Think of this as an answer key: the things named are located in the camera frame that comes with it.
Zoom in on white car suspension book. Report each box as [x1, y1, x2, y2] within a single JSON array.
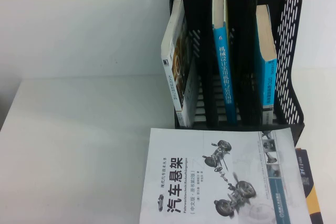
[[139, 127, 309, 224]]

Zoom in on dark mobile robot ROS book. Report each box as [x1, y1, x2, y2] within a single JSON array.
[[295, 147, 324, 224]]

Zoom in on white-spined book with brown cover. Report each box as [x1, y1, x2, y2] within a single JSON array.
[[161, 0, 198, 127]]

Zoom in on tall blue-spined hardcover book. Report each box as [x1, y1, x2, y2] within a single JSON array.
[[212, 0, 238, 124]]

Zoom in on thick blue-spined paperback book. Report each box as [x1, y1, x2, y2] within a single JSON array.
[[256, 4, 278, 125]]

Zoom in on black perforated book stand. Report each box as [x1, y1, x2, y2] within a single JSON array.
[[169, 0, 307, 148]]

